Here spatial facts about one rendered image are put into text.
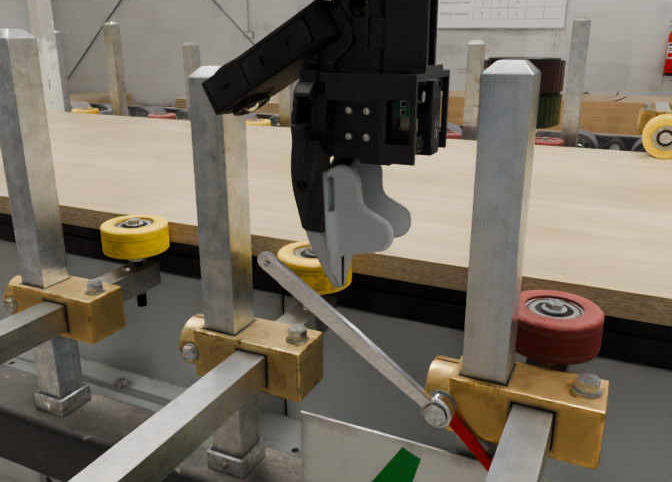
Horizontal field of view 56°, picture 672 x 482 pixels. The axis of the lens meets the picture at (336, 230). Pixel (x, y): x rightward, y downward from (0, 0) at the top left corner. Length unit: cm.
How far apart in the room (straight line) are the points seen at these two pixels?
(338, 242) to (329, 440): 23
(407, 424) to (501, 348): 36
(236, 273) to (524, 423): 28
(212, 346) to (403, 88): 34
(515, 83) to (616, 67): 712
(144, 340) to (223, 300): 44
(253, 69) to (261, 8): 819
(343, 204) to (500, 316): 16
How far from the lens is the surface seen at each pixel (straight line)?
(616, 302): 65
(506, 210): 46
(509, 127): 45
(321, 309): 48
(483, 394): 51
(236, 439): 67
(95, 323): 72
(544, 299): 59
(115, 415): 81
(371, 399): 84
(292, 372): 58
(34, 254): 76
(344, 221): 41
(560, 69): 50
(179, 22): 929
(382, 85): 37
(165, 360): 101
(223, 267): 58
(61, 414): 83
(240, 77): 43
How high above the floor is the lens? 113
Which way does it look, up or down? 17 degrees down
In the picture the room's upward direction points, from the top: straight up
